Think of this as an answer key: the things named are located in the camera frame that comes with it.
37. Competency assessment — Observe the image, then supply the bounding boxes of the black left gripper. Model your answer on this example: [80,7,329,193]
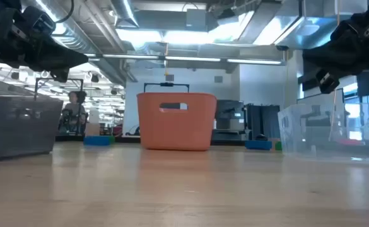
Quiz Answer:
[0,6,89,83]

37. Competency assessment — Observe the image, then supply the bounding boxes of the blue toy brick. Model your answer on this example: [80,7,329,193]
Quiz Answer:
[83,136,111,147]
[245,140,272,151]

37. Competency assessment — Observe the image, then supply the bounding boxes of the clear plastic bin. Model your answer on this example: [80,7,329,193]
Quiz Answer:
[278,93,369,165]

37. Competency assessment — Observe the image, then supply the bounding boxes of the person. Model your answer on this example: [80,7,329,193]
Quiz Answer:
[61,90,87,133]

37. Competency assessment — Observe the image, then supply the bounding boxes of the smoky grey plastic bin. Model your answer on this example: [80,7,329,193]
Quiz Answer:
[0,77,64,162]

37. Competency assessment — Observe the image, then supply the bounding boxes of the black printer cabinet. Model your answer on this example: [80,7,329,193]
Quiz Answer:
[214,100,245,141]

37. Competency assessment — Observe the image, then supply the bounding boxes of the long ceiling light strip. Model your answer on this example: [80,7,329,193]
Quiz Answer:
[83,52,283,66]

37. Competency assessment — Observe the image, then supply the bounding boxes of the orange plastic bin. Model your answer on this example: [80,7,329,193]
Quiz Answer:
[136,92,218,151]

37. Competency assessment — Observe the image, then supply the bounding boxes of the grey ceiling box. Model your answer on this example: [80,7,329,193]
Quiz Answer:
[185,8,209,31]

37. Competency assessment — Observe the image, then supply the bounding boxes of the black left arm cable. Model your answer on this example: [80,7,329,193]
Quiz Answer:
[56,0,75,24]

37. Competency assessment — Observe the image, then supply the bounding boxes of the round silver ceiling duct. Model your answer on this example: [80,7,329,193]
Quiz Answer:
[110,0,140,28]

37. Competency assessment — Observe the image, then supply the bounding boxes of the black aluminium table frame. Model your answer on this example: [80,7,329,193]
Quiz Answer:
[55,134,257,146]

